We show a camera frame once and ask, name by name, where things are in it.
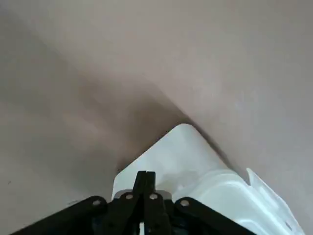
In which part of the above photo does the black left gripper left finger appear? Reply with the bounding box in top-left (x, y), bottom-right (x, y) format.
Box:
top-left (9, 170), bottom-right (147, 235)

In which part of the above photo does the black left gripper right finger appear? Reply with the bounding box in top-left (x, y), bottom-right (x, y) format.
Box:
top-left (143, 170), bottom-right (242, 235)

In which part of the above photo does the white preservation box lid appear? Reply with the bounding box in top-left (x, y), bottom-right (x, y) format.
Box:
top-left (171, 167), bottom-right (306, 235)

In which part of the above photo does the white plastic preservation box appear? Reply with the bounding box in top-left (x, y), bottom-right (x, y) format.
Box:
top-left (112, 123), bottom-right (247, 204)

